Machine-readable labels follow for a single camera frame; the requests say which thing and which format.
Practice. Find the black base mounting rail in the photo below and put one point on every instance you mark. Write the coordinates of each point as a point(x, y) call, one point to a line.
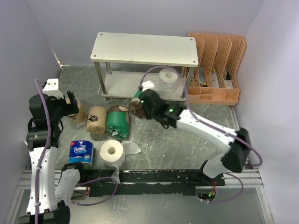
point(139, 182)

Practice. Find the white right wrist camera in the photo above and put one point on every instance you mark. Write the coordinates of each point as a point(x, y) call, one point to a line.
point(147, 85)

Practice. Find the aluminium frame rail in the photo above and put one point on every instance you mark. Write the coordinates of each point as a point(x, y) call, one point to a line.
point(250, 179)

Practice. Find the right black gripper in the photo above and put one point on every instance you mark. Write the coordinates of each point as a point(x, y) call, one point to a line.
point(148, 115)

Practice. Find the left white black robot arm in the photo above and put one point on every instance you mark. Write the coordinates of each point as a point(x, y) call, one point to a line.
point(48, 203)

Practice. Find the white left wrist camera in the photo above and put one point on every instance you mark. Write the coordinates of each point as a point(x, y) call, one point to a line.
point(53, 88)

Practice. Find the orange plastic file organizer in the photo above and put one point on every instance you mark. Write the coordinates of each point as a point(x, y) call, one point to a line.
point(214, 79)

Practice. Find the plain white toilet roll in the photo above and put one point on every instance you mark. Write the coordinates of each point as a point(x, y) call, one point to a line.
point(114, 153)

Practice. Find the upright beige wrapped roll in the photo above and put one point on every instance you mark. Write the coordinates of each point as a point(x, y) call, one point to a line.
point(79, 118)

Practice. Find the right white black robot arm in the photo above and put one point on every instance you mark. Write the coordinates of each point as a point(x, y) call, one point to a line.
point(233, 143)

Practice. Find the white roll pink dots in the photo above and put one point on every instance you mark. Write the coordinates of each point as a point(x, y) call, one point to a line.
point(168, 80)

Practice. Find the lying beige roll cloud print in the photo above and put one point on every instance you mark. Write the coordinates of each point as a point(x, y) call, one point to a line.
point(97, 120)

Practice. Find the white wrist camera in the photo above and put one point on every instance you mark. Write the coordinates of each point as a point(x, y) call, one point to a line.
point(147, 85)
point(53, 88)

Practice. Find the white two-tier shelf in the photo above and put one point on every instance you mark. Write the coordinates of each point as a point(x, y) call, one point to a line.
point(157, 51)

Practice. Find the blue Tempo wrapped roll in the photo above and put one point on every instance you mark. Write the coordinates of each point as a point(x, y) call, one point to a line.
point(81, 151)

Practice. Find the green brown roll orange label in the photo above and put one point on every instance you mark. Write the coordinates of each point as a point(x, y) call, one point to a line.
point(135, 106)

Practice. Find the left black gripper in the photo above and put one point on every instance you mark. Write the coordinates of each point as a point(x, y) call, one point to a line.
point(69, 108)

